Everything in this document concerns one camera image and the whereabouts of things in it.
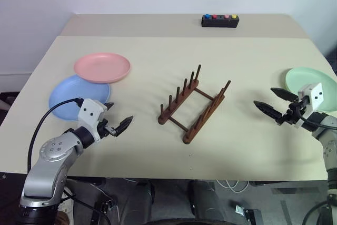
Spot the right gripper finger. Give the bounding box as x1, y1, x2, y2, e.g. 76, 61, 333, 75
253, 100, 284, 125
270, 87, 300, 103

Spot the dark brown furniture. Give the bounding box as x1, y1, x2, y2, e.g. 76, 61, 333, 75
0, 92, 19, 127

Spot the green plastic plate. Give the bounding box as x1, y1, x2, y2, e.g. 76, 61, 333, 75
285, 66, 337, 113

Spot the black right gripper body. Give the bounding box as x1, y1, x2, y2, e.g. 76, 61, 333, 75
276, 97, 311, 129

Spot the black button box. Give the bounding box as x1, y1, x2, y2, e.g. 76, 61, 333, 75
201, 14, 240, 28

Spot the dark rounded shape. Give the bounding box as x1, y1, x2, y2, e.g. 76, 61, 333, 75
187, 180, 229, 222

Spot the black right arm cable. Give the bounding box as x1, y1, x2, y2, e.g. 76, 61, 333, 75
296, 103, 330, 131

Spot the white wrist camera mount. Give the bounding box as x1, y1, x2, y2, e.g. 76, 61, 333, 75
294, 82, 324, 130
77, 99, 108, 143

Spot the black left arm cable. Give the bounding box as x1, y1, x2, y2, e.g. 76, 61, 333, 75
27, 98, 85, 174

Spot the white floor cable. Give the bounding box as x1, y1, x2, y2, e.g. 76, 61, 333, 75
215, 179, 250, 193

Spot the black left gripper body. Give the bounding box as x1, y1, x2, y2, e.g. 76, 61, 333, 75
96, 119, 118, 138

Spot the pink plastic plate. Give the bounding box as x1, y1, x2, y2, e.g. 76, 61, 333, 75
73, 52, 131, 84

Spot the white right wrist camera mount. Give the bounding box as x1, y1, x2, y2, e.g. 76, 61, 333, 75
294, 82, 324, 130

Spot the wooden dish rack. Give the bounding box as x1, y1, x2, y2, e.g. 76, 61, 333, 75
157, 64, 232, 145

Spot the metal bracket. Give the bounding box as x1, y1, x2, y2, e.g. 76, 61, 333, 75
235, 204, 251, 220

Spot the black floor cable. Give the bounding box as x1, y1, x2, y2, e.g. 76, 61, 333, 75
62, 190, 113, 225

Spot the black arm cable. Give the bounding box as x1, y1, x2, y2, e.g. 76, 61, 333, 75
296, 103, 330, 131
27, 98, 85, 174

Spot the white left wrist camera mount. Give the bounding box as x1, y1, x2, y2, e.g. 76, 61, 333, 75
77, 99, 108, 143

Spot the blue plastic plate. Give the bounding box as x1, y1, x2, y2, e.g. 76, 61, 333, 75
48, 74, 112, 122

